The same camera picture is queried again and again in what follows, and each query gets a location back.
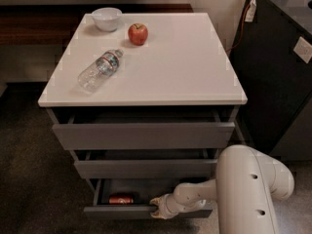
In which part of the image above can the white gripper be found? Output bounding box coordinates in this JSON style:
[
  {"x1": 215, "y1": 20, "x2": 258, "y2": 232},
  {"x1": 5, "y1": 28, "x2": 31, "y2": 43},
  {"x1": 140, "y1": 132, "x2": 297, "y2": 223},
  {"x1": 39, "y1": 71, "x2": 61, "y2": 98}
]
[{"x1": 149, "y1": 194, "x2": 179, "y2": 219}]

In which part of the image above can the grey bottom drawer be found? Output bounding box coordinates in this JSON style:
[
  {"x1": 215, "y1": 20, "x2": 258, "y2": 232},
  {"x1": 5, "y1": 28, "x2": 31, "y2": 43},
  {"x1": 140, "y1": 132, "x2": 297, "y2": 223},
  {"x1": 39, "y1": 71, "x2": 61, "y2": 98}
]
[{"x1": 84, "y1": 177, "x2": 205, "y2": 219}]

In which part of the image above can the grey drawer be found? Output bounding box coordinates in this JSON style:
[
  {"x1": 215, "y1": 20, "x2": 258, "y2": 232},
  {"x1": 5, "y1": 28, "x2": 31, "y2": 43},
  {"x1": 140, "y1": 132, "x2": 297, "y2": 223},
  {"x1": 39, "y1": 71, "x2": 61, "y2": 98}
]
[
  {"x1": 48, "y1": 105, "x2": 239, "y2": 150},
  {"x1": 84, "y1": 177, "x2": 205, "y2": 219},
  {"x1": 74, "y1": 149, "x2": 216, "y2": 179}
]

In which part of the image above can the red coke can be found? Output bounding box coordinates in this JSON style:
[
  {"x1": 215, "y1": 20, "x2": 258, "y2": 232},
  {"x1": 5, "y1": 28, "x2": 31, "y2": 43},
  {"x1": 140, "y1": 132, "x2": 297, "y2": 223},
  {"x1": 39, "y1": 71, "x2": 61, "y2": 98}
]
[{"x1": 108, "y1": 194, "x2": 134, "y2": 205}]

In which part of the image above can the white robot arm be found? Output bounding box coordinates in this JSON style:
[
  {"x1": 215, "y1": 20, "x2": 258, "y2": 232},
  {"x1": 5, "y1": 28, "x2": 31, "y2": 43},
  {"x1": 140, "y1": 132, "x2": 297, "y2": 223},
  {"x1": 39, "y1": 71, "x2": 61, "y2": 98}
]
[{"x1": 150, "y1": 145, "x2": 294, "y2": 234}]

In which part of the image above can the grey middle drawer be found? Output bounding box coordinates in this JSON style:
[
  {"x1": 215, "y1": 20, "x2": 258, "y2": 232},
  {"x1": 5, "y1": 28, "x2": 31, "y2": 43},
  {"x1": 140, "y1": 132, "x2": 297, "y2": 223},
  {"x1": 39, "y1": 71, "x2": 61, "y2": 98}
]
[{"x1": 74, "y1": 149, "x2": 216, "y2": 179}]

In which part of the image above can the grey top drawer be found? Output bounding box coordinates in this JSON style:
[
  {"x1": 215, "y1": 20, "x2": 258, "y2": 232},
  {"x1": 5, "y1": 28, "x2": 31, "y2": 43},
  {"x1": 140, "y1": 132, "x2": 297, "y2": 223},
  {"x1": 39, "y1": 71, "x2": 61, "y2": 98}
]
[{"x1": 48, "y1": 105, "x2": 239, "y2": 150}]

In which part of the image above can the white cabinet counter top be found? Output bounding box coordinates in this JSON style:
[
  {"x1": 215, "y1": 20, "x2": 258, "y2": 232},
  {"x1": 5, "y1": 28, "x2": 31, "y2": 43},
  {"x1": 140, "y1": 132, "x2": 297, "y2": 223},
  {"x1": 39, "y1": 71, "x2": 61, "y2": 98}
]
[{"x1": 38, "y1": 13, "x2": 247, "y2": 107}]

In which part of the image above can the clear plastic water bottle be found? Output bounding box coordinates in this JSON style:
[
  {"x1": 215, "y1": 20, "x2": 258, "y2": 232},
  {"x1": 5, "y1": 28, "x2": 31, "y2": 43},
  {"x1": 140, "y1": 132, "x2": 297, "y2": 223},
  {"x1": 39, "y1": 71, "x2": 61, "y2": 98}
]
[{"x1": 78, "y1": 49, "x2": 124, "y2": 92}]

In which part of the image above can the black cabinet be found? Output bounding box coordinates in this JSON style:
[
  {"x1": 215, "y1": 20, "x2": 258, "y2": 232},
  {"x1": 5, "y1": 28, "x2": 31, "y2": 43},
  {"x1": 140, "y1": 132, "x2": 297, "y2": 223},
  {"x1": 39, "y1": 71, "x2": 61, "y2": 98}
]
[{"x1": 230, "y1": 0, "x2": 312, "y2": 161}]

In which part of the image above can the red apple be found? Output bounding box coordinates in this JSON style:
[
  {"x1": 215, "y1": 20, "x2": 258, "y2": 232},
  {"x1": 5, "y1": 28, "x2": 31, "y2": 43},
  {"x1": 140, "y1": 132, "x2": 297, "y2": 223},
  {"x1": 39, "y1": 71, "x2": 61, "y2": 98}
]
[{"x1": 128, "y1": 23, "x2": 148, "y2": 46}]

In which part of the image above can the white bowl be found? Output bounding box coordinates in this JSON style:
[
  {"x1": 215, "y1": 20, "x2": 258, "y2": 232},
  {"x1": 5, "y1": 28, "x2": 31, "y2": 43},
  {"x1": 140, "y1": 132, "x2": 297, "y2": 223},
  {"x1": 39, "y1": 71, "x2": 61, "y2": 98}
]
[{"x1": 92, "y1": 7, "x2": 122, "y2": 32}]

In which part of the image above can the dark wooden bench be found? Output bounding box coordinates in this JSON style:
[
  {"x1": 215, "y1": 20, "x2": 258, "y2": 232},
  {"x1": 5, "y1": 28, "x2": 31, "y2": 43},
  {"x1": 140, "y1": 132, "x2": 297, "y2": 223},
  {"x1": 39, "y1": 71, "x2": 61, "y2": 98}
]
[{"x1": 0, "y1": 3, "x2": 194, "y2": 47}]

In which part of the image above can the white paper tag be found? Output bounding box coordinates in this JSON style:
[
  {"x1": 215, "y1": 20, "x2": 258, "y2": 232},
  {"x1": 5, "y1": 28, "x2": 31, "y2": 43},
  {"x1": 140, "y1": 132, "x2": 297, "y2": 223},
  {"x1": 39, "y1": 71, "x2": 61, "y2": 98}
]
[{"x1": 245, "y1": 0, "x2": 256, "y2": 22}]

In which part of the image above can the white wall outlet plate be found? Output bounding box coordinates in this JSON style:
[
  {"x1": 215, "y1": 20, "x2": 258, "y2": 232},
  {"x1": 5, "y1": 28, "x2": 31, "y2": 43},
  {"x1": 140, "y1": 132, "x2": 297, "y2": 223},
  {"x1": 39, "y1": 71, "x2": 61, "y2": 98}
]
[{"x1": 293, "y1": 37, "x2": 312, "y2": 63}]

